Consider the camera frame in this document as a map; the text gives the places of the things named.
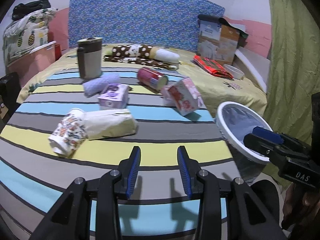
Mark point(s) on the brown white mug tumbler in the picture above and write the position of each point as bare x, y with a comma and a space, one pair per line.
89, 57

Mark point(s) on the black bag on floor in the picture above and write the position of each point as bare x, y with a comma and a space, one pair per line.
10, 89

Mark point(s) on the patterned paper cup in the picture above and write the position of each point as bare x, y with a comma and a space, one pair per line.
69, 134

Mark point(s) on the pink milk carton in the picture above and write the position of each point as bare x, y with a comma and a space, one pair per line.
184, 95

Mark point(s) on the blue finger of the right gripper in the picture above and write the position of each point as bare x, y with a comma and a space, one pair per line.
267, 133
258, 147

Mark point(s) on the red cartoon can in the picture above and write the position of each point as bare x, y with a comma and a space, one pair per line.
152, 78

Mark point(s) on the white round trash bin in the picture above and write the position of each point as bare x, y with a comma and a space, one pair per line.
240, 132

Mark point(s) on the beige paper bag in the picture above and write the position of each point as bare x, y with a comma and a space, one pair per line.
111, 123

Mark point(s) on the purple small carton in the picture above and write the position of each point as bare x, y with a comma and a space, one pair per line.
115, 96

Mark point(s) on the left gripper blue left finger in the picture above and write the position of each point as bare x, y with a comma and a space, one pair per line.
129, 171

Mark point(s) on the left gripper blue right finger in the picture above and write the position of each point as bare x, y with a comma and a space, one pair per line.
188, 170

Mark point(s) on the white plastic bowl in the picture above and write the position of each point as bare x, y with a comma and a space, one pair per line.
235, 72

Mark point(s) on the red plaid folded cloth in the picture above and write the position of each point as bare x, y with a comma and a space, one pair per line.
212, 67

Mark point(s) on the green curtain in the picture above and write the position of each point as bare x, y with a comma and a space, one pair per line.
294, 69

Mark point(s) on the person right hand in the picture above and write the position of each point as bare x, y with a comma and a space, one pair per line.
301, 206

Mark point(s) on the pink storage box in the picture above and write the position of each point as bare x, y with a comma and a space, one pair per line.
33, 62

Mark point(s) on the pineapple print bedding pile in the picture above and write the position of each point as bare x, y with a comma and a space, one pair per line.
30, 32

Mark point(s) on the bedding cardboard box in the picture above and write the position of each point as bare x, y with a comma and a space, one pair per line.
219, 40

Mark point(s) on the blue patterned headboard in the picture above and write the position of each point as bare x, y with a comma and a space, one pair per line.
168, 23

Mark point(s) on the brown polka dot blanket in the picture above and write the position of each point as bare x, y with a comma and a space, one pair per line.
145, 55

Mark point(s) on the striped table cloth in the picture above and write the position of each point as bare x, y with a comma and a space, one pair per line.
33, 177

